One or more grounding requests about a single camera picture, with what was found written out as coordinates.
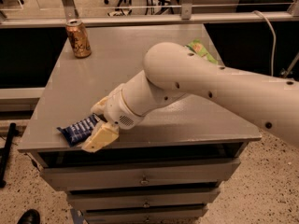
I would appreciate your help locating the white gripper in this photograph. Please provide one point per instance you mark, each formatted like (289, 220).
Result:
(117, 109)

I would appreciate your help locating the grey metal railing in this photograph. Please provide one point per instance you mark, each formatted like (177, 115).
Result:
(54, 13)

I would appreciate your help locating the black metal stand leg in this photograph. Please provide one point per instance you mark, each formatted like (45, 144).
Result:
(4, 153)

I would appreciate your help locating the bottom grey drawer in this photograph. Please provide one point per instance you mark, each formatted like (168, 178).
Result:
(144, 215)

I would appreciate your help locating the middle grey drawer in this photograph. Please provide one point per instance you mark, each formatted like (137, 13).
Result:
(143, 198)

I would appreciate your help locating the black shoe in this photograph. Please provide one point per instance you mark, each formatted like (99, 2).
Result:
(31, 216)

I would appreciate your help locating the blue rxbar blueberry wrapper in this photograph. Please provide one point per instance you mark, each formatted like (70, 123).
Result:
(79, 131)

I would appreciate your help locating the top grey drawer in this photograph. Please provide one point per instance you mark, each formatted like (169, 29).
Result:
(141, 174)

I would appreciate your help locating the grey drawer cabinet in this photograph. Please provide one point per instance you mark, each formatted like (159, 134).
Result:
(192, 128)

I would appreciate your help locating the orange soda can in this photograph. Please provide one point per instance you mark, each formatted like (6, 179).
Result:
(78, 38)

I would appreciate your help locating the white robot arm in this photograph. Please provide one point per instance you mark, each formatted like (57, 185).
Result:
(171, 71)

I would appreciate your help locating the green chip bag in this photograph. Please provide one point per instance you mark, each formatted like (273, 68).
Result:
(197, 47)

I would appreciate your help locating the grey drawer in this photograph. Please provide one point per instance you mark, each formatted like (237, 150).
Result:
(144, 215)
(141, 174)
(143, 198)

